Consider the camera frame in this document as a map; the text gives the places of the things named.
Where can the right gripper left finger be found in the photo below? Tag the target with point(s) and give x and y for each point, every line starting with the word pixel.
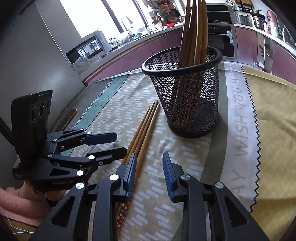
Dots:
pixel 69 220

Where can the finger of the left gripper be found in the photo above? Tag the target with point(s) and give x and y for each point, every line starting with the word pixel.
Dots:
pixel 97 139
pixel 108 156

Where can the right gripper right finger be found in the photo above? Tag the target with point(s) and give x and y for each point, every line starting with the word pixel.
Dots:
pixel 228 218

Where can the wooden chopstick red end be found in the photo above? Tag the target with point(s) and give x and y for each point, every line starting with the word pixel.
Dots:
pixel 184 34

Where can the dark wooden chopstick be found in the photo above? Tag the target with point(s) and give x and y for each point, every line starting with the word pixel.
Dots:
pixel 193 33

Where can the pink sleeve left forearm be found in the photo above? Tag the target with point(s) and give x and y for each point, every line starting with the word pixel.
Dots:
pixel 27 205

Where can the pink kitchen cabinets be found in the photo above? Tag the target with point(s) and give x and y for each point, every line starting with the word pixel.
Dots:
pixel 132 55

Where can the brown wooden chair back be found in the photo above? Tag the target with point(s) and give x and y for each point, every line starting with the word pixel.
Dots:
pixel 67 119

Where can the patterned beige green tablecloth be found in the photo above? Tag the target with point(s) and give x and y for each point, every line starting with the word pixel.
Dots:
pixel 251 151

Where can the silver microwave oven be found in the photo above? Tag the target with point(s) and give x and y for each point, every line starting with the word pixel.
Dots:
pixel 93 44

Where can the black mesh utensil holder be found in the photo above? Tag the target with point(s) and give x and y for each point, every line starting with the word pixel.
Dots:
pixel 189 95

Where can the built-in black oven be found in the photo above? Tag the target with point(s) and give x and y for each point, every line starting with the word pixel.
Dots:
pixel 221 30

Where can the stainless steel pot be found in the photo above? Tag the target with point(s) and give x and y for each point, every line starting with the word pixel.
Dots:
pixel 259 20

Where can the black camera box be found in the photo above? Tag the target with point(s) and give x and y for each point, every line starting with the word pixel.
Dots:
pixel 29 122

